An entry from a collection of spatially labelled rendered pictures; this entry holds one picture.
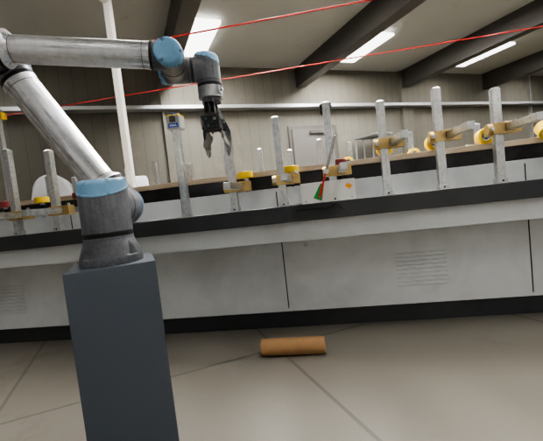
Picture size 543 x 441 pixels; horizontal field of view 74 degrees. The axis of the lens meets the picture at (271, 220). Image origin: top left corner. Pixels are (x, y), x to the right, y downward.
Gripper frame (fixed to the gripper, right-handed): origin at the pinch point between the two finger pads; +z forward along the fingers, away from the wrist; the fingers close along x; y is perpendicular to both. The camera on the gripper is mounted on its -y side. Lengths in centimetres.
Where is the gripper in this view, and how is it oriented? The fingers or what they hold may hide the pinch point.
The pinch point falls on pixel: (219, 154)
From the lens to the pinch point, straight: 142.7
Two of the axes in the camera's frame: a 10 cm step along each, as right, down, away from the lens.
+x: 9.8, -1.0, -1.6
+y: -1.5, 0.8, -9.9
